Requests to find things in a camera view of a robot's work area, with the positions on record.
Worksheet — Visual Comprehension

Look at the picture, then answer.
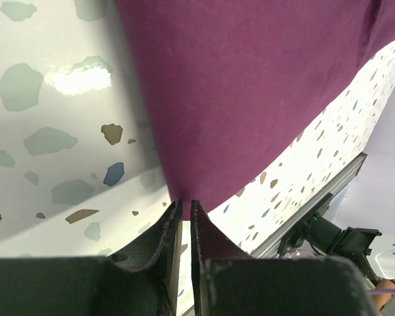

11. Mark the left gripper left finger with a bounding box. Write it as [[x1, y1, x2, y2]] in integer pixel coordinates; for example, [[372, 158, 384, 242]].
[[0, 201, 183, 315]]

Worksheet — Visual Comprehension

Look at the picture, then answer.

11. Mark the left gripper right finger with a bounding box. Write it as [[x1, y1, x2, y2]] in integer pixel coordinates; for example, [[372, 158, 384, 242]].
[[190, 200, 377, 316]]

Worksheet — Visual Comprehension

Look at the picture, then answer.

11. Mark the purple cloth mat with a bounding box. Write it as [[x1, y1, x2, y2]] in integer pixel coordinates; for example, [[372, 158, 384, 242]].
[[113, 0, 395, 259]]

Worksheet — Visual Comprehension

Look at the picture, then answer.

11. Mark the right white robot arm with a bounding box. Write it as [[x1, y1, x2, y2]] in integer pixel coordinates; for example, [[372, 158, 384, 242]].
[[277, 194, 395, 315]]

